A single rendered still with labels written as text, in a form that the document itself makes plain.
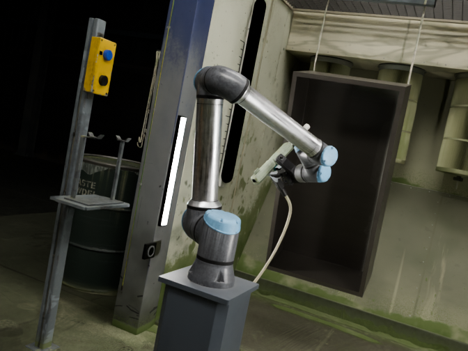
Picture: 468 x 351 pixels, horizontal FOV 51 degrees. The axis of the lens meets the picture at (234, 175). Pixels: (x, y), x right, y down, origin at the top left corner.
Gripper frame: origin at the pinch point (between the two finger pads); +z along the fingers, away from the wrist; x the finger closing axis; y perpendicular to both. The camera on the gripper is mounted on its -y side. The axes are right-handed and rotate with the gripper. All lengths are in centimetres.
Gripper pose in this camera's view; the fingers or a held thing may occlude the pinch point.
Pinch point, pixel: (270, 170)
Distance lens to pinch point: 255.8
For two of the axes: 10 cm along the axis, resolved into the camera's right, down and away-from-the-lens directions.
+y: 5.1, 7.7, 3.9
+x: 6.0, -6.4, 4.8
